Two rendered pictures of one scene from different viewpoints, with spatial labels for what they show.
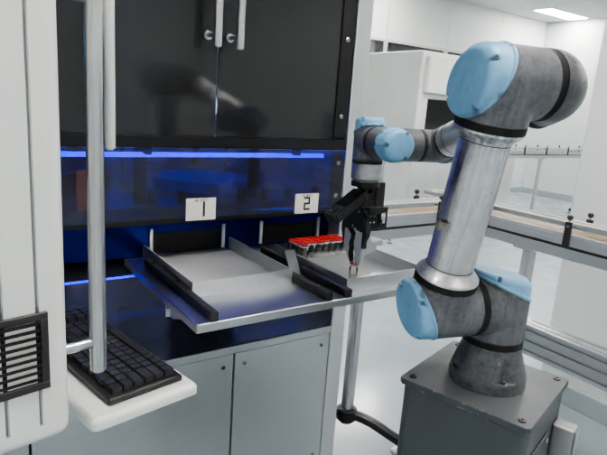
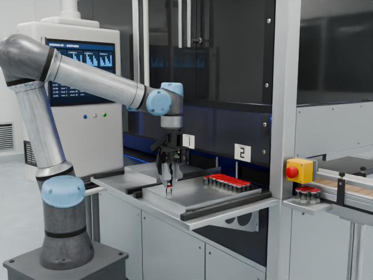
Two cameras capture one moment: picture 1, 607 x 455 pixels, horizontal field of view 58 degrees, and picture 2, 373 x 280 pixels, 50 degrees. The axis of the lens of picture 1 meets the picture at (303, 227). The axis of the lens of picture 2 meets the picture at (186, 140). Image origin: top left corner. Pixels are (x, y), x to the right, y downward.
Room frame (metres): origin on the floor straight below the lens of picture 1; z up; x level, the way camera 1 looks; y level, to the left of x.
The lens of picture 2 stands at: (1.32, -1.50, 1.32)
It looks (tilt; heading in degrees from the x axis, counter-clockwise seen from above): 9 degrees down; 88
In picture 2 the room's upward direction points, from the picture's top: straight up
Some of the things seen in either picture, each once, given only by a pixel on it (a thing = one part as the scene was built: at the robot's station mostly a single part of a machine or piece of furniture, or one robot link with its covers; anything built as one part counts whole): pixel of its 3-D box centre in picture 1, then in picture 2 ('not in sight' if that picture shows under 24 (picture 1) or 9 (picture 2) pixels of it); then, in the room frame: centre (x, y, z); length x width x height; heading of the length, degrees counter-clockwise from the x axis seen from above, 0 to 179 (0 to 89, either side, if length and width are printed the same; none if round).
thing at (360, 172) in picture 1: (365, 172); (172, 121); (1.34, -0.14, 1.16); 0.08 x 0.08 x 0.05
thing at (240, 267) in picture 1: (213, 262); (172, 170); (1.34, 0.22, 0.90); 0.34 x 0.26 x 0.04; 35
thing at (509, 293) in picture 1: (495, 301); (64, 202); (1.02, -0.39, 0.96); 0.13 x 0.12 x 0.14; 110
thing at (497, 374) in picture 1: (489, 356); (66, 241); (1.02, -0.39, 0.84); 0.15 x 0.15 x 0.10
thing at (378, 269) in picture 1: (345, 261); (201, 193); (1.44, -0.12, 0.90); 0.34 x 0.26 x 0.04; 35
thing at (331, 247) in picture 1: (322, 248); (224, 185); (1.53, -0.06, 0.90); 0.18 x 0.02 x 0.05; 125
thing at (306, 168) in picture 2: not in sight; (301, 170); (1.77, -0.19, 1.00); 0.08 x 0.07 x 0.07; 35
